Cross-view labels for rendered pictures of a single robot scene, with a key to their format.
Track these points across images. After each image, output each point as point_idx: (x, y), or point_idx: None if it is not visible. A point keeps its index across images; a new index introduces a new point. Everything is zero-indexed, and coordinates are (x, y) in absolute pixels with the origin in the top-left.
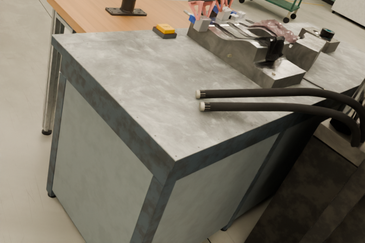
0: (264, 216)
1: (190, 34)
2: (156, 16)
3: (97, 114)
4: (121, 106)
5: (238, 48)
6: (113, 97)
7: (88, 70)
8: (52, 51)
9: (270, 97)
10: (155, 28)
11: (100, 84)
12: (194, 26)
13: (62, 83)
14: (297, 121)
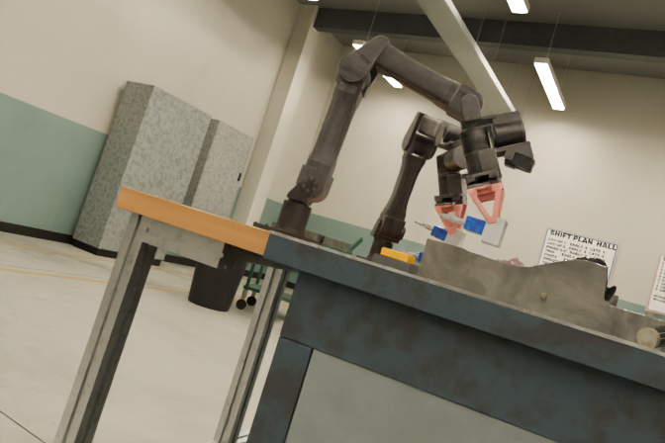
0: None
1: (428, 273)
2: None
3: (482, 417)
4: (636, 345)
5: (561, 278)
6: (593, 330)
7: (456, 288)
8: (107, 336)
9: None
10: (381, 255)
11: (526, 310)
12: (485, 236)
13: (293, 369)
14: None
